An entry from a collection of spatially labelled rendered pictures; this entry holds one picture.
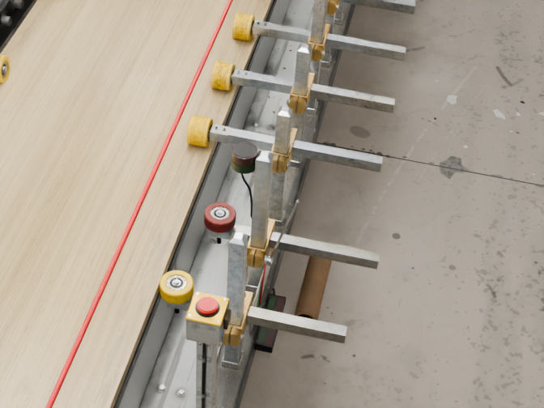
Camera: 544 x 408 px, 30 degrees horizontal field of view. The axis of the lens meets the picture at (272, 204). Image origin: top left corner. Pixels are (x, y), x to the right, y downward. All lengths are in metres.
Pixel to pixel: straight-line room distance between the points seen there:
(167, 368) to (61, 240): 0.42
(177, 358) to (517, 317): 1.46
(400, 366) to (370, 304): 0.27
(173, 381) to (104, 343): 0.33
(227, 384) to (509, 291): 1.54
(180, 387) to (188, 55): 1.03
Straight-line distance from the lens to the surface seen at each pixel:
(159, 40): 3.13
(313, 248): 2.57
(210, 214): 2.57
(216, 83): 2.91
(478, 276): 3.77
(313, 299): 3.48
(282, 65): 3.51
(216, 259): 2.85
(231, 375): 2.51
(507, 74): 4.70
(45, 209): 2.62
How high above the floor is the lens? 2.75
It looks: 45 degrees down
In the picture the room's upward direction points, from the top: 5 degrees clockwise
